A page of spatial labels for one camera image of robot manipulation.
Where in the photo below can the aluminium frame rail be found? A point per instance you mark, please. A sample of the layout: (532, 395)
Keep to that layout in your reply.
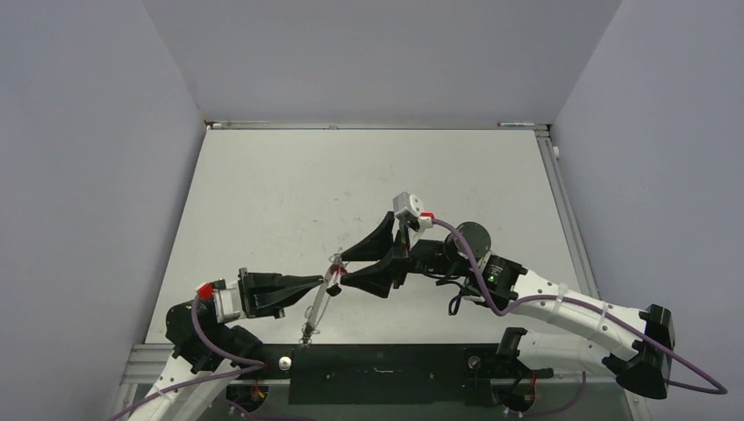
(268, 125)
(580, 259)

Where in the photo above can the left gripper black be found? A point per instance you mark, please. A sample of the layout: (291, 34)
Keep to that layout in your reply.
(267, 293)

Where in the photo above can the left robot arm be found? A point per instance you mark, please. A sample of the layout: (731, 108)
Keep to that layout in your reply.
(210, 349)

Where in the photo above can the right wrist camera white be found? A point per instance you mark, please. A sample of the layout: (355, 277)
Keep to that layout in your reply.
(410, 211)

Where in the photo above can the aluminium frame rail back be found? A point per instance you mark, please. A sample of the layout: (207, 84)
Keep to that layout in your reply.
(268, 125)

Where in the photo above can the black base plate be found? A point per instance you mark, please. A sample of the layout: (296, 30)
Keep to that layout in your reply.
(473, 374)

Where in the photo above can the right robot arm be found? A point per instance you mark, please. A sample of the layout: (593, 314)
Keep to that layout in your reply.
(630, 345)

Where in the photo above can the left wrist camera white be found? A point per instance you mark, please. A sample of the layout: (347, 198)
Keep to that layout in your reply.
(227, 302)

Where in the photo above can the aluminium frame rail right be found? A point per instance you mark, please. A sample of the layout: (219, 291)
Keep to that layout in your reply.
(580, 259)

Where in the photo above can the black-headed key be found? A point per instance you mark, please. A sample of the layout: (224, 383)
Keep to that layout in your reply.
(333, 290)

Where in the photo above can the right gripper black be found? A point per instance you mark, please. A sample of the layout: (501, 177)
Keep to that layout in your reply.
(376, 277)

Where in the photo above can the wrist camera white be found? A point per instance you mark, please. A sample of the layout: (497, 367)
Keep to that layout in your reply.
(227, 302)
(410, 211)

